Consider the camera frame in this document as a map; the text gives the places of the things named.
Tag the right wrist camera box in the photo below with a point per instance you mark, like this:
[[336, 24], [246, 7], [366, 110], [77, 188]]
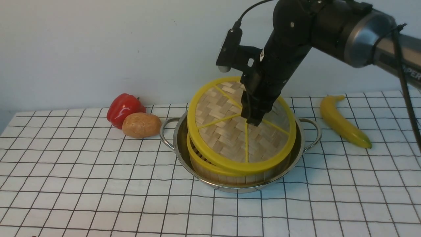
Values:
[[235, 56]]

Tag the yellow banana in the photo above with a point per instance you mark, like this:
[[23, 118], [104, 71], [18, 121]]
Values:
[[343, 127]]

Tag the white grid tablecloth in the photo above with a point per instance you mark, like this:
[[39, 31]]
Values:
[[68, 173]]

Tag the yellow-rimmed bamboo steamer basket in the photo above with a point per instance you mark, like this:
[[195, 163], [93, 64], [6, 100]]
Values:
[[208, 170]]

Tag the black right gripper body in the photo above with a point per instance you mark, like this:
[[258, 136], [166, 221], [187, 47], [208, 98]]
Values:
[[264, 83]]

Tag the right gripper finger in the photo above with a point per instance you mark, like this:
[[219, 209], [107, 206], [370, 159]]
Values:
[[255, 120]]

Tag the brown potato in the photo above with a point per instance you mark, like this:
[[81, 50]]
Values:
[[141, 125]]

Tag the red bell pepper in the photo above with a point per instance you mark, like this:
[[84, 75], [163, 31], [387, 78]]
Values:
[[123, 106]]

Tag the stainless steel pot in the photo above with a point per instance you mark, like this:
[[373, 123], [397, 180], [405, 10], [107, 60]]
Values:
[[179, 146]]

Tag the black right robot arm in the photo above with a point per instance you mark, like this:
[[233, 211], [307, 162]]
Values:
[[352, 32]]

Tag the yellow woven steamer lid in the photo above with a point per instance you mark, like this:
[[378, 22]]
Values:
[[223, 137]]

